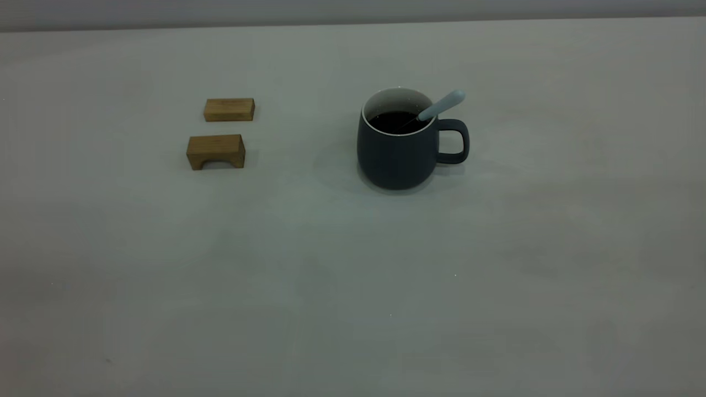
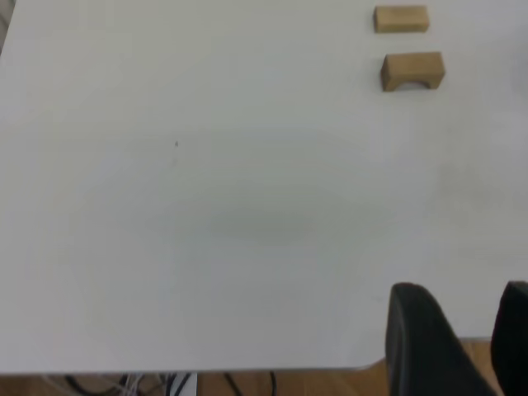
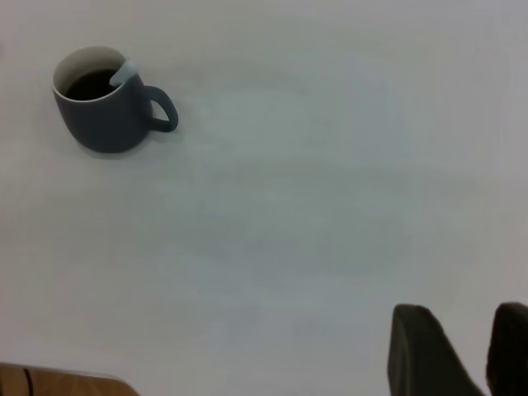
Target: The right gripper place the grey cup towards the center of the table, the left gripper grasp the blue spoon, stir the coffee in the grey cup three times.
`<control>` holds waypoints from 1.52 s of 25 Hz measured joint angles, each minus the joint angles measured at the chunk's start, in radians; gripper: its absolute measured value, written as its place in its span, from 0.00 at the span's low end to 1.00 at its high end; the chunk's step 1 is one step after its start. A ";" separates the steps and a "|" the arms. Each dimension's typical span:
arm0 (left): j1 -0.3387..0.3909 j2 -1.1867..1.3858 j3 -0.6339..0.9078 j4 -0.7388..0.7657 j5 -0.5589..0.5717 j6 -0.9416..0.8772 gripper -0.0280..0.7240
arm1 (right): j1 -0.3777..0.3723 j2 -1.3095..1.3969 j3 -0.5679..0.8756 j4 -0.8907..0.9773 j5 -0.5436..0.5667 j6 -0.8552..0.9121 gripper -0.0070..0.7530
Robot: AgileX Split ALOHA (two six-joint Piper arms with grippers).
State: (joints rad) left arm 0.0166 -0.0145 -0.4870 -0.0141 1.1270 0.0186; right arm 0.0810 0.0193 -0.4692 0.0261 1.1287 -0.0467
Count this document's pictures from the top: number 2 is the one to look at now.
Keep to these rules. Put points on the flat wooden block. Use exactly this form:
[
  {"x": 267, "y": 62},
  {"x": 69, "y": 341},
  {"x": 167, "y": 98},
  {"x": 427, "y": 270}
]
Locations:
[{"x": 400, "y": 19}]

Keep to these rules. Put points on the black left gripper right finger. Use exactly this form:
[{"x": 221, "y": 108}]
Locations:
[{"x": 513, "y": 342}]

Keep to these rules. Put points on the white table leg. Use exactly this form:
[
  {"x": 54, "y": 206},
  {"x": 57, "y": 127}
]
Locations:
[{"x": 185, "y": 385}]

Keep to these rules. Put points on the arched wooden block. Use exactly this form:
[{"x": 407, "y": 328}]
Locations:
[{"x": 412, "y": 66}]

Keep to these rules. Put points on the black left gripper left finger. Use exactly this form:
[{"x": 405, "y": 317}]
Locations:
[{"x": 420, "y": 350}]

